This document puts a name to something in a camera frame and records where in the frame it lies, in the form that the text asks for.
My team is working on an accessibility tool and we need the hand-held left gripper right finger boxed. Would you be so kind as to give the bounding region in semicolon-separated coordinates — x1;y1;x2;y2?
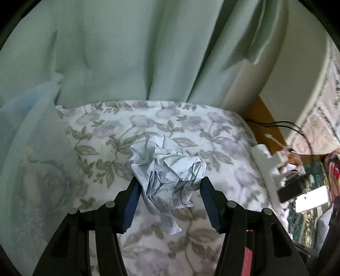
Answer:
200;176;310;276

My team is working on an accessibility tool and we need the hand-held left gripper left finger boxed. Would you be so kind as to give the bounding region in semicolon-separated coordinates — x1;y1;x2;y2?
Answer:
32;177;141;276

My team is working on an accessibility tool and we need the white paper ball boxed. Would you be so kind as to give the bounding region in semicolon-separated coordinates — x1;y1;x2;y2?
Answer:
129;134;207;235

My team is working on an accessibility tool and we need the white power strip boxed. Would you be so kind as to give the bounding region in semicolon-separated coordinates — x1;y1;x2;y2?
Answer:
251;144;287;211

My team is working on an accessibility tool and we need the grey floral white blanket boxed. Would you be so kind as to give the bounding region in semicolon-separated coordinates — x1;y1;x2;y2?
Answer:
55;100;290;276

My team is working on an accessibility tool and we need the black charger block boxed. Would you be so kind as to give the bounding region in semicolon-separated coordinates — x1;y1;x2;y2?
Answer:
276;172;306;204

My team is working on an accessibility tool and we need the smartphone with lit screen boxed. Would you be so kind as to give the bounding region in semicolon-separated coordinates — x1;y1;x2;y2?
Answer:
294;185;328;213

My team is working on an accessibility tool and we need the dark green patterned blanket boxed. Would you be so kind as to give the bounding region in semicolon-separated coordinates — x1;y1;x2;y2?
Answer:
288;161;333;250

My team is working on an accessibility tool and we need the translucent plastic bag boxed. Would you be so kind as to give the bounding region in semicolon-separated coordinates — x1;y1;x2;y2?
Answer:
0;79;81;272

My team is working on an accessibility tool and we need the colourful round cushion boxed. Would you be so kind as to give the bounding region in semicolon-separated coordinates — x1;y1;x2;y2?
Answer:
322;152;340;192

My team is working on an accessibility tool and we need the pink quilted mattress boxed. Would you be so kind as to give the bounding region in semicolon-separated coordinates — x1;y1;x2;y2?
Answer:
287;37;340;158

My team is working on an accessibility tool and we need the pale green curtain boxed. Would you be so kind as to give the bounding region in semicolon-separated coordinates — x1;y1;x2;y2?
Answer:
0;0;283;112

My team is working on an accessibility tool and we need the thin black cable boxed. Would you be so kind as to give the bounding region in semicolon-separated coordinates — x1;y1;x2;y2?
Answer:
246;120;314;155

